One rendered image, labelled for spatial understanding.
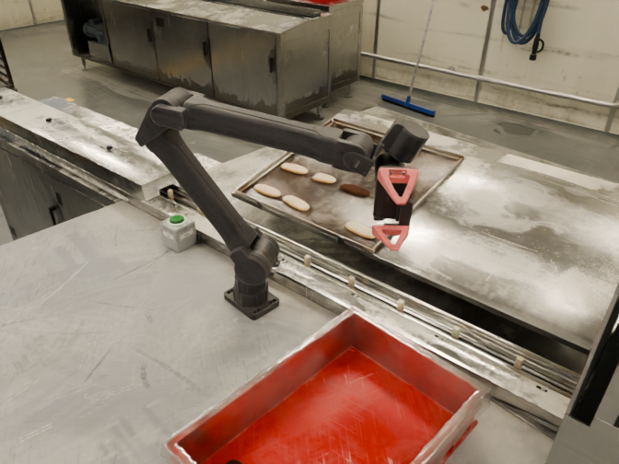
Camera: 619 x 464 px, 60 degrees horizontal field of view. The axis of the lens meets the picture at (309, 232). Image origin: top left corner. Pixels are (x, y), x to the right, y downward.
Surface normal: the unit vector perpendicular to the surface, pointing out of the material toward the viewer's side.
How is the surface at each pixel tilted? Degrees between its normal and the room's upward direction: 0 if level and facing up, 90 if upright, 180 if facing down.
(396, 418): 0
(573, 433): 90
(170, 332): 0
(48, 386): 0
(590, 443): 90
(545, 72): 90
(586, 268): 10
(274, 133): 87
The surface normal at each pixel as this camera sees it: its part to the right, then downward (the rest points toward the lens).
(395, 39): -0.63, 0.42
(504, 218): -0.11, -0.76
